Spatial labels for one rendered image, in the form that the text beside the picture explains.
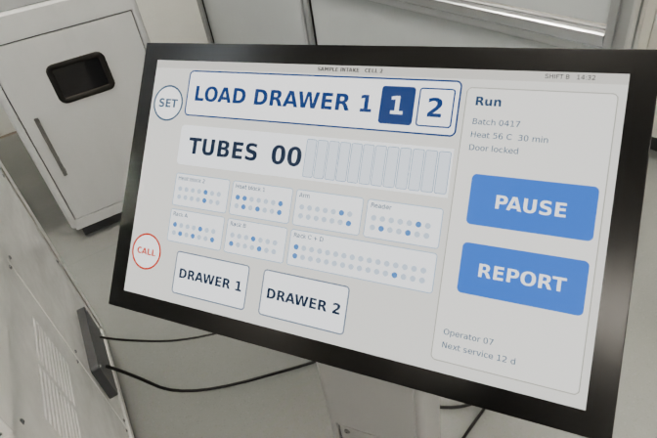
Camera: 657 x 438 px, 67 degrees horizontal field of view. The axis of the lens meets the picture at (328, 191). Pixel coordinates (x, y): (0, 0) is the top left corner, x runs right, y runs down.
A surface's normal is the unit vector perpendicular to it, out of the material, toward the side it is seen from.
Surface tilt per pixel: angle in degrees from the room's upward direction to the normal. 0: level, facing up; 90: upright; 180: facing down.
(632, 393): 0
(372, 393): 90
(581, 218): 50
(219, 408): 0
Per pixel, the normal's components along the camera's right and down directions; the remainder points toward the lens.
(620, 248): -0.37, -0.07
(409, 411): -0.37, 0.59
